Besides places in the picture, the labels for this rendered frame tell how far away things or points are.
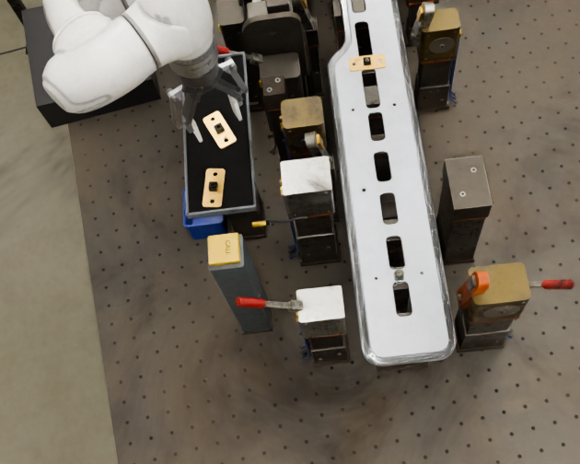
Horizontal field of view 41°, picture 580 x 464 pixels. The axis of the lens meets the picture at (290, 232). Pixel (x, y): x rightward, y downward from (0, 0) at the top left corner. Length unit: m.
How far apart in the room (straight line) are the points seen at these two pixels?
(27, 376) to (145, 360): 0.94
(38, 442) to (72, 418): 0.13
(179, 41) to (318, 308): 0.59
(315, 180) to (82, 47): 0.57
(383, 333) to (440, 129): 0.73
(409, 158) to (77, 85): 0.79
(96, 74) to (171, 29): 0.13
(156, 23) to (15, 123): 2.05
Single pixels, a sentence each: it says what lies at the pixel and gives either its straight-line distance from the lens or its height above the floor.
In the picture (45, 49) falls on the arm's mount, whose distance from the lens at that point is 2.32.
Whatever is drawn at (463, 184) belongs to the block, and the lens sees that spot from 1.69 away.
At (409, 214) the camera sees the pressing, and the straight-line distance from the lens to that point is 1.68.
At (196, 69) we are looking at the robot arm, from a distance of 1.38.
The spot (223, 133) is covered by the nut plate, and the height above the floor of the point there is 1.16.
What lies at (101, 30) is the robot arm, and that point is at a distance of 1.28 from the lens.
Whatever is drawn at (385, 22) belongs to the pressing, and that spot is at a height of 1.00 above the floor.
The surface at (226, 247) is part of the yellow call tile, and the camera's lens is 1.51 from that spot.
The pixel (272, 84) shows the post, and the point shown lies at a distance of 1.74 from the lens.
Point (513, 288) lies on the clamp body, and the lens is 1.58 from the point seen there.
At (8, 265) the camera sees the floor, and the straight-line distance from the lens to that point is 3.01.
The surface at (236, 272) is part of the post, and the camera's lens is 1.54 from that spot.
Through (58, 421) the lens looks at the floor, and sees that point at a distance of 2.77.
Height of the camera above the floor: 2.53
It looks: 66 degrees down
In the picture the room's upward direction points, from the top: 14 degrees counter-clockwise
